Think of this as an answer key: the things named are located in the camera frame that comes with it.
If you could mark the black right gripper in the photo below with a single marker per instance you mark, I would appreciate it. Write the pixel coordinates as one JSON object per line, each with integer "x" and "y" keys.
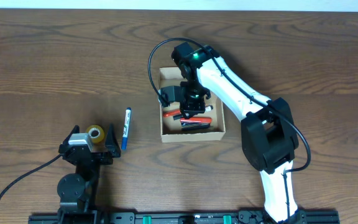
{"x": 192, "y": 106}

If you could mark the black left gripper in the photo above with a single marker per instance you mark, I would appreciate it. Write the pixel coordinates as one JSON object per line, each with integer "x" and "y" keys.
{"x": 96, "y": 154}

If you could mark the yellow tape roll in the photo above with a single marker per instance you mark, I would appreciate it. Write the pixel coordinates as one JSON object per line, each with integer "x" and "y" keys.
{"x": 96, "y": 133}

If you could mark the red and black stapler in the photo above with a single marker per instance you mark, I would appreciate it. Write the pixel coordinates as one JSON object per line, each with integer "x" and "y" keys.
{"x": 195, "y": 123}

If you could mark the red utility knife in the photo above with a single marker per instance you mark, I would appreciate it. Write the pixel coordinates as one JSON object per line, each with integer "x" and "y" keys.
{"x": 171, "y": 113}

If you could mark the blue whiteboard marker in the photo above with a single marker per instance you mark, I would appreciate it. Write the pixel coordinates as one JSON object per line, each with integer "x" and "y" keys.
{"x": 125, "y": 134}

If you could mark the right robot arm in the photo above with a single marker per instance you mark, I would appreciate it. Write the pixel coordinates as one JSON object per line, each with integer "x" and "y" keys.
{"x": 269, "y": 136}

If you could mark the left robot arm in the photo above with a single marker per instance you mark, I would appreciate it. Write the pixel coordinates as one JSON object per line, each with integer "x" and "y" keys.
{"x": 77, "y": 191}

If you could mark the open cardboard box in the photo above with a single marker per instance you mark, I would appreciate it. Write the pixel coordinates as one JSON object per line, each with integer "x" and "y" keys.
{"x": 170, "y": 129}

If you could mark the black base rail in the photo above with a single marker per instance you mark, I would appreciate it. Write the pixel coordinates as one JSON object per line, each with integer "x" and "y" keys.
{"x": 240, "y": 217}

